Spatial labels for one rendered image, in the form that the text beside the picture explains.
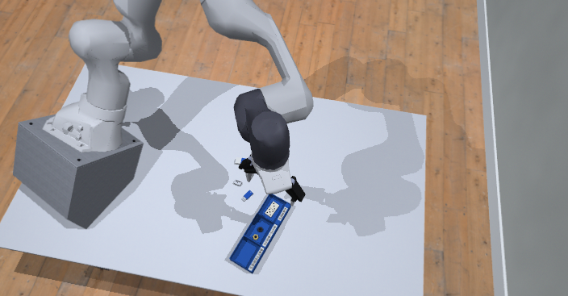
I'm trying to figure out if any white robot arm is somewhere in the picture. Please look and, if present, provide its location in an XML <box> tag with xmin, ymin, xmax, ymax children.
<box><xmin>43</xmin><ymin>0</ymin><xmax>314</xmax><ymax>194</ymax></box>

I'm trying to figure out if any white domino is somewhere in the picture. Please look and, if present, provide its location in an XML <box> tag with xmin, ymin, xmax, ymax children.
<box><xmin>265</xmin><ymin>202</ymin><xmax>279</xmax><ymax>217</ymax></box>

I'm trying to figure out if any blue three-compartment tray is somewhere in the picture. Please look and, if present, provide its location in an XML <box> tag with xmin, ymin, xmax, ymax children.
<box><xmin>230</xmin><ymin>194</ymin><xmax>291</xmax><ymax>273</ymax></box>

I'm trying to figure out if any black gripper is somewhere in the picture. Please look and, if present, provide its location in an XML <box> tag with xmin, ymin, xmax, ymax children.
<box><xmin>238</xmin><ymin>155</ymin><xmax>306</xmax><ymax>206</ymax></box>

